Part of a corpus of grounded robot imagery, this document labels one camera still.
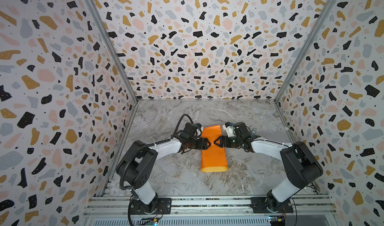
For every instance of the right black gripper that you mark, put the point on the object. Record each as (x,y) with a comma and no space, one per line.
(221,139)

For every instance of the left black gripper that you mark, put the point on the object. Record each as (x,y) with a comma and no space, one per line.
(204,146)

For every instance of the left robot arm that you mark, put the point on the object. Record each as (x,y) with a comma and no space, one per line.
(137,164)

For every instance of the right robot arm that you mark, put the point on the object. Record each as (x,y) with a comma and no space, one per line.
(300,165)

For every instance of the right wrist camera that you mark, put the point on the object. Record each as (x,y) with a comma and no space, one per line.
(229,129)

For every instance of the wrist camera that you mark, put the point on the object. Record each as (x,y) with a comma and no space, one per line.
(198,125)
(229,129)

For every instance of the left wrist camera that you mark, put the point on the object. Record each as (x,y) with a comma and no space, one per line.
(198,125)

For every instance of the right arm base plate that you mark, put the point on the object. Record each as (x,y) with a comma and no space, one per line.
(271,205)

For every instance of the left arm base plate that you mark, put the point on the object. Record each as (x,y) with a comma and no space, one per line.
(156,206)

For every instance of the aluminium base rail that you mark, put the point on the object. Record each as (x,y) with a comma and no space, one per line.
(300,210)

